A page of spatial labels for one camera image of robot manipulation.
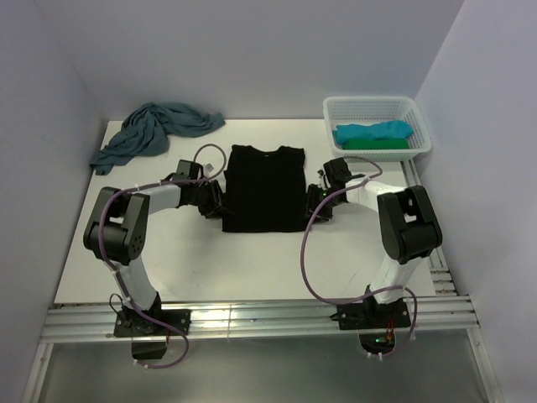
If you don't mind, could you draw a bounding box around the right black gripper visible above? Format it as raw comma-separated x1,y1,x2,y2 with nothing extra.
297,184,343,226

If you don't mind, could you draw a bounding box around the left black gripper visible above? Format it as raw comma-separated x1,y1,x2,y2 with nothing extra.
191,181,234,220

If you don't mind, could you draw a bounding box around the black t shirt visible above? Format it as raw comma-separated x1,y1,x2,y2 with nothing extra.
222,144,307,233

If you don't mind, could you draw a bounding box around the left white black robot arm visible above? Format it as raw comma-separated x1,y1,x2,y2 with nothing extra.
83,160,224,335

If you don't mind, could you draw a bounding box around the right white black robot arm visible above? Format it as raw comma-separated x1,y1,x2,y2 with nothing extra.
303,158,443,329

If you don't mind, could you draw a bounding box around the rolled green t shirt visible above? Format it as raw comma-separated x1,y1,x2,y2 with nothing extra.
341,139,409,150

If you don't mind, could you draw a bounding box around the white plastic basket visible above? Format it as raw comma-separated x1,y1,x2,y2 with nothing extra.
323,96,431,162

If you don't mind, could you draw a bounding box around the grey blue crumpled t shirt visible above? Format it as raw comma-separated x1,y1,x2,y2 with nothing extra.
90,102,226,175

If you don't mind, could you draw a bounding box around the rolled turquoise t shirt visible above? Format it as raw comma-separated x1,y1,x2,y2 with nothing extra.
332,120,414,144

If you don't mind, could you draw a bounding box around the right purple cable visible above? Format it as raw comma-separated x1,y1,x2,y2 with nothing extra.
300,155,419,361

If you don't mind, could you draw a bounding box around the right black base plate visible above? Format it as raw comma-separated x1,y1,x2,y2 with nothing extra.
330,297,411,331

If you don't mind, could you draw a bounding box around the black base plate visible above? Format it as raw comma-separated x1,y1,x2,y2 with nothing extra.
113,309,191,338
330,297,411,331

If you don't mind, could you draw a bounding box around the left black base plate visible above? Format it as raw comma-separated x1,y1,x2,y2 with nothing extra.
113,309,191,338

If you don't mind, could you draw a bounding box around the aluminium rail frame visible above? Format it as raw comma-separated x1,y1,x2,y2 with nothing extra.
20,117,504,403

